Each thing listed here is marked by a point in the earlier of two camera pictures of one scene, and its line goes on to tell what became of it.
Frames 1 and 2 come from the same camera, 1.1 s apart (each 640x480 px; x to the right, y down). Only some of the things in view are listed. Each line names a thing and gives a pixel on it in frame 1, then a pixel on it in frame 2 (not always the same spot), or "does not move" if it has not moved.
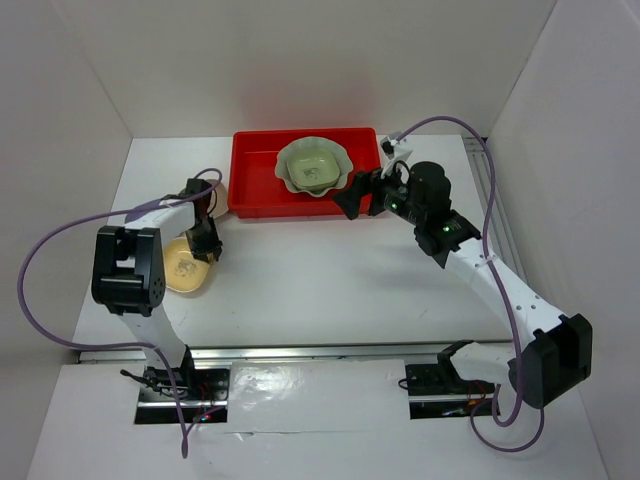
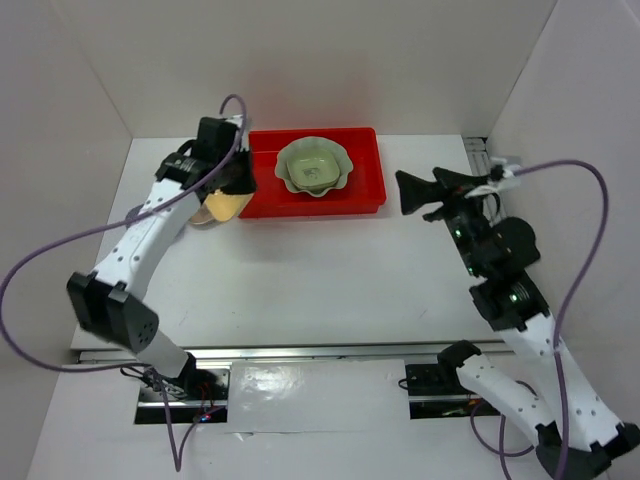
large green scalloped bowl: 313,165 does not move
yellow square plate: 182,271 to 225,206
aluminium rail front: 409,350 does not move
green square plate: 313,169 does not move
